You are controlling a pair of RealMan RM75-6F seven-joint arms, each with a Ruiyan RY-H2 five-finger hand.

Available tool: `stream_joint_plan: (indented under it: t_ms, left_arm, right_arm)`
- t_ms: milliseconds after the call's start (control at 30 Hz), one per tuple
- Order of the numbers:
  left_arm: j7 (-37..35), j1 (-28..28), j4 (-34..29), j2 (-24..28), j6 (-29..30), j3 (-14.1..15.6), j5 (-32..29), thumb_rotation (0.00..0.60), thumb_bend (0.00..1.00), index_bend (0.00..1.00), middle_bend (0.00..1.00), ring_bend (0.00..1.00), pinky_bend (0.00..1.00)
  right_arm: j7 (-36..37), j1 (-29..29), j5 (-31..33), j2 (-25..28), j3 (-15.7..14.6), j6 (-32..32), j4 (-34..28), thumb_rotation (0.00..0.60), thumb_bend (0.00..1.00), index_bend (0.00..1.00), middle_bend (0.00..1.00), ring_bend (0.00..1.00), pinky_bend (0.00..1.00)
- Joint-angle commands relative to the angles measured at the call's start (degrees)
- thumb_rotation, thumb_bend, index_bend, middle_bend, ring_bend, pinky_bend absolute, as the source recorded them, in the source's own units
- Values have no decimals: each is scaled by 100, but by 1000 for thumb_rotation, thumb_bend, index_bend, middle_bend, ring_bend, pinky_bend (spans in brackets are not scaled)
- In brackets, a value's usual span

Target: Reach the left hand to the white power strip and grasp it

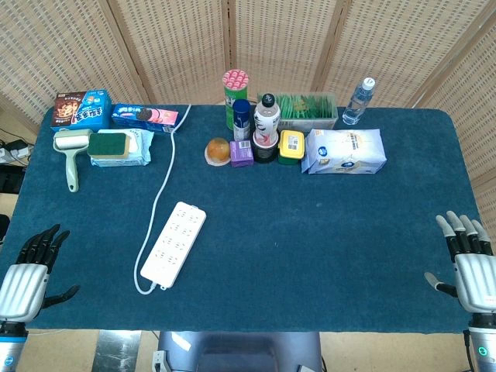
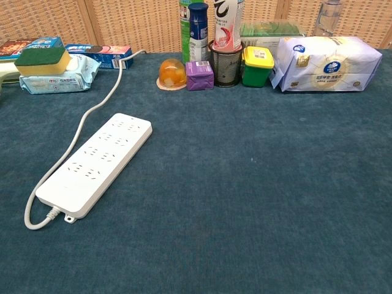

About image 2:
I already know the teal table cloth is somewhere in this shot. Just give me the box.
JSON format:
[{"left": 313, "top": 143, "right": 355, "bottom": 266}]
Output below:
[{"left": 0, "top": 48, "right": 392, "bottom": 294}]

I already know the small purple box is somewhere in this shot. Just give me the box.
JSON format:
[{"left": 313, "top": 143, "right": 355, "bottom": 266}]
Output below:
[{"left": 185, "top": 61, "right": 214, "bottom": 92}]

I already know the orange fruit jelly cup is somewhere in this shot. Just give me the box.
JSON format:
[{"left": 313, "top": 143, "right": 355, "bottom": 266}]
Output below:
[{"left": 156, "top": 58, "right": 187, "bottom": 91}]

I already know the black mesh pen holder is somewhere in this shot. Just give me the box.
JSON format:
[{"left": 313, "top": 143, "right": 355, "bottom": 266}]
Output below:
[{"left": 208, "top": 40, "right": 246, "bottom": 88}]

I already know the white power strip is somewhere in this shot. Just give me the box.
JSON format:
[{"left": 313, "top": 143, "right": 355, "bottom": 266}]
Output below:
[{"left": 35, "top": 113, "right": 153, "bottom": 224}]

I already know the green container with yellow lid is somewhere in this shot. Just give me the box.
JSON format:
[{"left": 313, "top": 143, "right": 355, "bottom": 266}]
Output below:
[{"left": 241, "top": 46, "right": 275, "bottom": 88}]

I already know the green spray can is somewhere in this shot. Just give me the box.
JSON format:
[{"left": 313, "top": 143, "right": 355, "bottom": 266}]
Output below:
[{"left": 178, "top": 0, "right": 205, "bottom": 64}]

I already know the dark blue capped bottle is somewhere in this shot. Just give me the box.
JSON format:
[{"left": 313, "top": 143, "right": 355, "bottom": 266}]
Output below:
[{"left": 187, "top": 2, "right": 210, "bottom": 63}]

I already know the pink and white bottle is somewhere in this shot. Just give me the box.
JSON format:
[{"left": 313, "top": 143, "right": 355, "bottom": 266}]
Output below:
[{"left": 212, "top": 0, "right": 246, "bottom": 51}]

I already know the blue Oreo cookie box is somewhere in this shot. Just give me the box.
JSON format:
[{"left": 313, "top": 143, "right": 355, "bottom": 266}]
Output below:
[{"left": 64, "top": 43, "right": 135, "bottom": 70}]

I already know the green and white carton box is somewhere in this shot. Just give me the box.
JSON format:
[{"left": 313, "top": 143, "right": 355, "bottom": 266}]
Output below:
[{"left": 239, "top": 21, "right": 307, "bottom": 49}]

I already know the woven rattan screen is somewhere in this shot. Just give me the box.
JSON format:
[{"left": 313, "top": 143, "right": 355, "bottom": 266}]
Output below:
[{"left": 0, "top": 0, "right": 392, "bottom": 53}]

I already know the light blue wet wipes pack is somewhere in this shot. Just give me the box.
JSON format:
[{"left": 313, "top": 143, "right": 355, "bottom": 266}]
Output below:
[{"left": 19, "top": 54, "right": 102, "bottom": 95}]

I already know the lavender tissue pack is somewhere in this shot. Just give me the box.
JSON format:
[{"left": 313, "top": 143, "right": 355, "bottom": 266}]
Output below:
[{"left": 269, "top": 36, "right": 383, "bottom": 92}]

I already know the green and yellow sponge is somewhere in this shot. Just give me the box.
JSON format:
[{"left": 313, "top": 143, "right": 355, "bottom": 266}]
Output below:
[{"left": 14, "top": 47, "right": 72, "bottom": 77}]

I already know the clear plastic water bottle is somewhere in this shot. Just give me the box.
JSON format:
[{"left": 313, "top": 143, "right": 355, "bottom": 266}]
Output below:
[{"left": 312, "top": 0, "right": 342, "bottom": 38}]

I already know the red and blue snack box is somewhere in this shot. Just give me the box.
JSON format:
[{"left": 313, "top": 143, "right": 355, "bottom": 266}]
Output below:
[{"left": 0, "top": 37, "right": 64, "bottom": 61}]

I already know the pale green object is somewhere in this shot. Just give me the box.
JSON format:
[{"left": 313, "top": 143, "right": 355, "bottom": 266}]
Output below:
[{"left": 0, "top": 62, "right": 21, "bottom": 94}]

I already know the white power strip cable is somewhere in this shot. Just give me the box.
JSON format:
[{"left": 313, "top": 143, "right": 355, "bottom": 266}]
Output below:
[{"left": 24, "top": 49, "right": 148, "bottom": 230}]

